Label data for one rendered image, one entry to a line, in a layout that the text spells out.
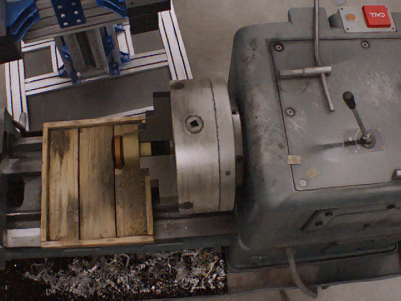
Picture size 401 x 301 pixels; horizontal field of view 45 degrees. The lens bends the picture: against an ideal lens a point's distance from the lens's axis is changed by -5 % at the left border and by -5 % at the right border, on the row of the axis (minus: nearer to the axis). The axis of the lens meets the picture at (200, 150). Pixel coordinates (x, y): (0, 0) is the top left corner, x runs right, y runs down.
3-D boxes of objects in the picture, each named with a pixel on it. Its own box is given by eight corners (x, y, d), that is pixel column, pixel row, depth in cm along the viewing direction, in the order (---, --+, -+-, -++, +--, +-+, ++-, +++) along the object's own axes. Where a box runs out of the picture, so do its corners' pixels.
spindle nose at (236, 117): (230, 116, 133) (239, 84, 113) (239, 194, 127) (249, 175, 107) (219, 117, 133) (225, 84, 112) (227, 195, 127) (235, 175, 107)
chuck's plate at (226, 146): (216, 106, 139) (225, 53, 109) (227, 219, 130) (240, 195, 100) (203, 106, 139) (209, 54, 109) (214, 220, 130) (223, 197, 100)
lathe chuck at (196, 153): (203, 106, 139) (208, 54, 109) (214, 220, 130) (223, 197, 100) (171, 109, 138) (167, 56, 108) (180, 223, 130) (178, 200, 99)
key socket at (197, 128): (205, 131, 107) (205, 126, 104) (191, 138, 106) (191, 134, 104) (197, 118, 108) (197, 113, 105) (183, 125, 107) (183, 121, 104)
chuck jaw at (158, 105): (185, 130, 120) (183, 83, 114) (187, 139, 115) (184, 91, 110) (139, 133, 119) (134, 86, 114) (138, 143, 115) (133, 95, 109)
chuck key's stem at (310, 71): (279, 81, 106) (330, 76, 107) (281, 76, 104) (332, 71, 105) (277, 73, 107) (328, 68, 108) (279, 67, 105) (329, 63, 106)
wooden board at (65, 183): (148, 120, 145) (146, 114, 142) (155, 243, 132) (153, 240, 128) (46, 128, 144) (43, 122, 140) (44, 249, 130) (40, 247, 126)
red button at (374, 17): (383, 9, 116) (385, 4, 114) (389, 29, 114) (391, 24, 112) (360, 9, 116) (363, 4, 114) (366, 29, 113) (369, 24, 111)
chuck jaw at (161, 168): (187, 152, 115) (192, 199, 109) (188, 163, 120) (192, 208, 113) (139, 155, 115) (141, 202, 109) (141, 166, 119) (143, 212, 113)
